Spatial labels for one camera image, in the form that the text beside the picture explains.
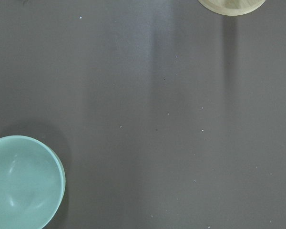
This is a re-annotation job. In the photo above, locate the far green bowl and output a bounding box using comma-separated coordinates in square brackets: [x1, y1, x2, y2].
[0, 135, 66, 229]

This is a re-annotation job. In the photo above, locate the wooden mug tree stand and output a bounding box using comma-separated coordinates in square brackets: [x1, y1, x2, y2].
[198, 0, 265, 16]

